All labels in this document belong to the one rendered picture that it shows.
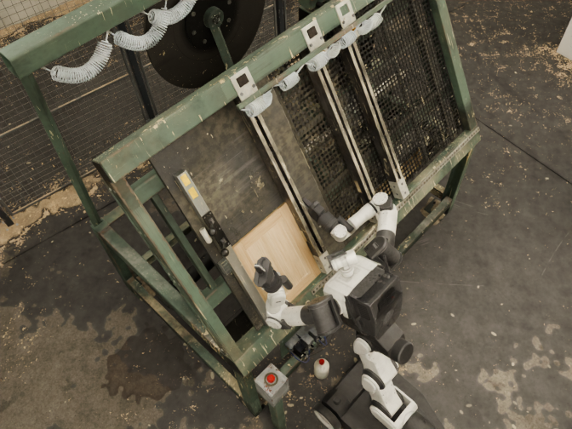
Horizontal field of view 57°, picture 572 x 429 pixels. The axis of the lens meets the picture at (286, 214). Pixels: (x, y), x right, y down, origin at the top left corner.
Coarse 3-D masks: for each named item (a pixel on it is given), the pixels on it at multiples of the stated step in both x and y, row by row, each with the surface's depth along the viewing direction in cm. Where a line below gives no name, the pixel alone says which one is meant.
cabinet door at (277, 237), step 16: (288, 208) 267; (272, 224) 263; (288, 224) 269; (240, 240) 254; (256, 240) 259; (272, 240) 265; (288, 240) 272; (304, 240) 278; (240, 256) 255; (256, 256) 261; (272, 256) 267; (288, 256) 274; (304, 256) 280; (288, 272) 275; (304, 272) 282; (320, 272) 289; (256, 288) 264; (304, 288) 284
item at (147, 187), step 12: (396, 0) 296; (396, 12) 297; (300, 72) 264; (300, 84) 265; (396, 132) 314; (372, 144) 311; (372, 156) 306; (144, 180) 225; (156, 180) 227; (144, 192) 225; (156, 192) 228; (156, 204) 232; (168, 216) 236; (180, 240) 242; (192, 252) 247; (192, 264) 252; (204, 276) 253; (216, 288) 257; (228, 288) 260; (216, 300) 257
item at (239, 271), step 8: (176, 176) 225; (192, 184) 230; (184, 192) 231; (192, 200) 231; (200, 200) 234; (200, 208) 234; (208, 208) 237; (200, 216) 236; (232, 256) 249; (232, 264) 250; (240, 264) 253; (232, 272) 256; (240, 272) 254; (240, 280) 255; (248, 280) 257; (248, 288) 258; (248, 296) 263; (256, 296) 262; (256, 304) 263; (264, 304) 266; (264, 312) 267; (264, 320) 269
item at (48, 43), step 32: (96, 0) 220; (128, 0) 222; (160, 0) 234; (32, 32) 209; (64, 32) 209; (96, 32) 220; (32, 64) 207; (224, 64) 285; (32, 96) 221; (64, 160) 262; (96, 224) 321
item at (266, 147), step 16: (240, 96) 229; (240, 112) 241; (256, 128) 241; (256, 144) 249; (272, 144) 248; (272, 160) 250; (272, 176) 259; (288, 176) 257; (288, 192) 259; (304, 208) 267; (304, 224) 269; (320, 240) 278; (320, 256) 280
